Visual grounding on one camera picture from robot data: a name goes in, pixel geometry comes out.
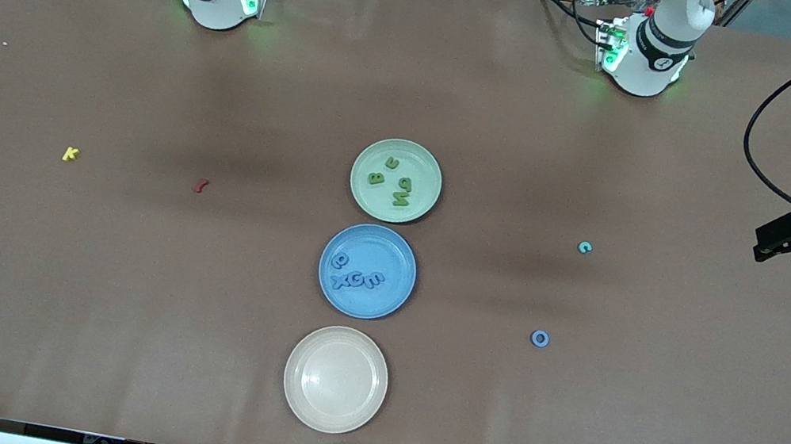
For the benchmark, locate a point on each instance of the teal letter C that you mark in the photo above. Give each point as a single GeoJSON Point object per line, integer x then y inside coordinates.
{"type": "Point", "coordinates": [585, 243]}

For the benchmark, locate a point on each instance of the blue letter G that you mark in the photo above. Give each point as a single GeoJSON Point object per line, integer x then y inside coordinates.
{"type": "Point", "coordinates": [350, 278]}

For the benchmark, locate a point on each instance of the green letter u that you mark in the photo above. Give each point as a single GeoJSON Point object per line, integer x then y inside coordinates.
{"type": "Point", "coordinates": [391, 165]}

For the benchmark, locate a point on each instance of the green number nine piece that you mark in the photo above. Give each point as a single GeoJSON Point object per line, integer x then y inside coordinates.
{"type": "Point", "coordinates": [403, 183]}

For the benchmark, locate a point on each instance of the green letter B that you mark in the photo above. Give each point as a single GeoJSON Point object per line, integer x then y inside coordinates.
{"type": "Point", "coordinates": [376, 178]}

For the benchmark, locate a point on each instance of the blue letter E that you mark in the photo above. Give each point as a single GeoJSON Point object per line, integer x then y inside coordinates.
{"type": "Point", "coordinates": [374, 280]}

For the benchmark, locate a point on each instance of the yellow letter K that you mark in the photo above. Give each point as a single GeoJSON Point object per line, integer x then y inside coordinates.
{"type": "Point", "coordinates": [69, 154]}

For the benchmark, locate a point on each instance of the blue number nine piece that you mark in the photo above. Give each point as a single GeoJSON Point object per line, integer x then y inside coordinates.
{"type": "Point", "coordinates": [339, 260]}

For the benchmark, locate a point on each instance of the beige round plate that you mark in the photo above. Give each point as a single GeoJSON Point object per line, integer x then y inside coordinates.
{"type": "Point", "coordinates": [335, 379]}

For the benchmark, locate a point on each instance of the blue letter O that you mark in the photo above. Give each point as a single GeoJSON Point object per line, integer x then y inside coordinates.
{"type": "Point", "coordinates": [533, 338]}

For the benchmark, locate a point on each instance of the blue letter X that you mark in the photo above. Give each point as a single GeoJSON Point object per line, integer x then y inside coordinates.
{"type": "Point", "coordinates": [341, 281]}

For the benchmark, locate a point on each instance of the small red letter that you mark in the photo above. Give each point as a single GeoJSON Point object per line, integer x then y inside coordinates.
{"type": "Point", "coordinates": [201, 185]}

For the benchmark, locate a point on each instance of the light green round plate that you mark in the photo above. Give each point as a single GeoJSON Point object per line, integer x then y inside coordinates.
{"type": "Point", "coordinates": [427, 179]}

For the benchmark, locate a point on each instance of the blue round plate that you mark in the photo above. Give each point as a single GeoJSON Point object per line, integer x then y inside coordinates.
{"type": "Point", "coordinates": [382, 304]}

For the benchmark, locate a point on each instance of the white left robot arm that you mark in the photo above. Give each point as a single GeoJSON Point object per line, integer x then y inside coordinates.
{"type": "Point", "coordinates": [643, 62]}

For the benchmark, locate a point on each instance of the green letter Z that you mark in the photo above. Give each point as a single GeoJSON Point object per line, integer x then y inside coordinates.
{"type": "Point", "coordinates": [400, 199]}

